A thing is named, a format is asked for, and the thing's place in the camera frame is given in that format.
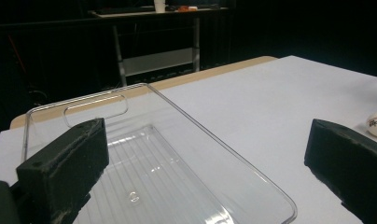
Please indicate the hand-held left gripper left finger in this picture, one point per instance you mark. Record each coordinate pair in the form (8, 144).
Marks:
(62, 168)

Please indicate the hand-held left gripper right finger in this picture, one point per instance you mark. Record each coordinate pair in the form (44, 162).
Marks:
(348, 165)

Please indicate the clear plastic container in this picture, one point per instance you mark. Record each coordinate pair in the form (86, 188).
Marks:
(171, 174)

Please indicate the white paper cup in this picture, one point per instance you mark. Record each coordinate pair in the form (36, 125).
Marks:
(159, 5)

